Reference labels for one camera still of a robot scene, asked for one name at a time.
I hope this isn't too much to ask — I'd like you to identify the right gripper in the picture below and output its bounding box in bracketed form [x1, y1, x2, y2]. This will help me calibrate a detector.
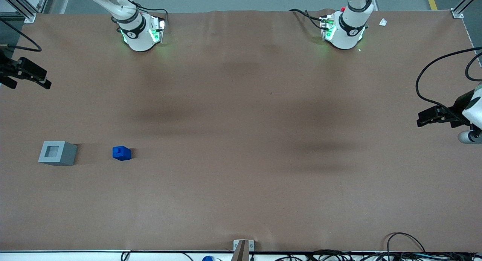
[0, 50, 52, 90]

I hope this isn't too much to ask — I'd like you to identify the black arm base cable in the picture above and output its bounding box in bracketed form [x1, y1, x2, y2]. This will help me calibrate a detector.
[118, 0, 169, 26]
[289, 8, 325, 30]

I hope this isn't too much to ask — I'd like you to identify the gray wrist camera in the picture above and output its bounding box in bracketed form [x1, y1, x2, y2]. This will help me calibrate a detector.
[458, 130, 482, 145]

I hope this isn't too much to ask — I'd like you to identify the black left arm base cable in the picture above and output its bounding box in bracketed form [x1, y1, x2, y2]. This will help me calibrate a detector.
[289, 8, 325, 30]

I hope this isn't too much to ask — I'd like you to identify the long black left gripper cable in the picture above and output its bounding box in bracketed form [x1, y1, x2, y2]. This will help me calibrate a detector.
[415, 46, 482, 117]

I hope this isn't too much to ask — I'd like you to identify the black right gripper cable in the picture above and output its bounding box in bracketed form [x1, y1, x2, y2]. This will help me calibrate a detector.
[0, 18, 42, 53]

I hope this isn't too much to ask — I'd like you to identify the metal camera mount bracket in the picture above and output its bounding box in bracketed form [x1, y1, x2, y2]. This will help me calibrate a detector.
[233, 239, 255, 261]

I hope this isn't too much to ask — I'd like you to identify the black right arm base cable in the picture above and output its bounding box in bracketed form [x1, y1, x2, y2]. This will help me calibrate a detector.
[118, 0, 169, 26]

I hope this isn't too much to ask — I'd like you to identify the black arched cable loop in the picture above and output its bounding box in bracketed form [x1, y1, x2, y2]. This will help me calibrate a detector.
[386, 232, 426, 254]

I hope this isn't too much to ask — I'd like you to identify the aluminium frame post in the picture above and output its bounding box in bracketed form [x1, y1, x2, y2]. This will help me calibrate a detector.
[451, 0, 482, 19]
[0, 0, 38, 24]

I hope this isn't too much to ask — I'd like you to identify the paper table cover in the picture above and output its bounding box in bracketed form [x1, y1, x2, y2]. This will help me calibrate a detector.
[0, 9, 482, 253]

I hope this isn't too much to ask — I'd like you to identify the short looped black cable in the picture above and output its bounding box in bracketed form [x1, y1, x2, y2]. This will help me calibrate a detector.
[465, 52, 482, 82]

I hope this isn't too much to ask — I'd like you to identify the black cable bundle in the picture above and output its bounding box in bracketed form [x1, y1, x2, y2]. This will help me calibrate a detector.
[274, 249, 482, 261]

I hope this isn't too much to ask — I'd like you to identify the gray square base block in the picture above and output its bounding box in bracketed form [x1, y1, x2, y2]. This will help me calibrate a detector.
[38, 141, 78, 166]

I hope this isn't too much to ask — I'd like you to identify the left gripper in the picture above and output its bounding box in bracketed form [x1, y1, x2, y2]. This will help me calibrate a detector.
[416, 84, 482, 130]

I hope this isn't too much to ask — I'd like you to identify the blue plastic part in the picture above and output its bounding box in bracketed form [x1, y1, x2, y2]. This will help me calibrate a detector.
[112, 145, 132, 162]

